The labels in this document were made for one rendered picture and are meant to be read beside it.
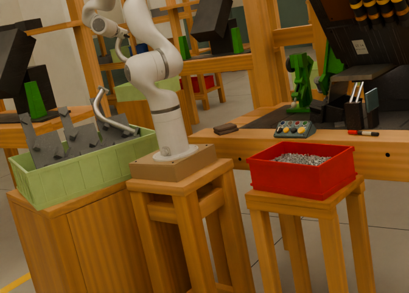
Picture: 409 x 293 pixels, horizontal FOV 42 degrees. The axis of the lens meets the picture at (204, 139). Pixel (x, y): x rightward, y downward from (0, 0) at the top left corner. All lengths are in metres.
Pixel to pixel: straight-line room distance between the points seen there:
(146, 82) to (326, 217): 0.82
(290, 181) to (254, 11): 1.26
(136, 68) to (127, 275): 1.00
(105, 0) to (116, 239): 1.06
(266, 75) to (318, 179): 1.23
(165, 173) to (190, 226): 0.23
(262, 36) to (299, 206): 1.26
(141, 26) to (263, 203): 0.82
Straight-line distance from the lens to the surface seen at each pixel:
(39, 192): 2.30
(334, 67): 2.23
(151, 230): 2.21
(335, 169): 1.80
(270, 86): 2.86
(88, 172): 2.33
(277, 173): 1.83
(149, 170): 2.10
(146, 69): 2.01
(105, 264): 2.44
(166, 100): 2.05
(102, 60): 8.95
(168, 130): 2.06
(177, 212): 2.03
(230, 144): 2.32
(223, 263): 2.67
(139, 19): 2.10
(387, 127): 2.13
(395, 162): 1.97
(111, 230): 2.41
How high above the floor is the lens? 1.48
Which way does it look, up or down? 14 degrees down
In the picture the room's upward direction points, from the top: 11 degrees counter-clockwise
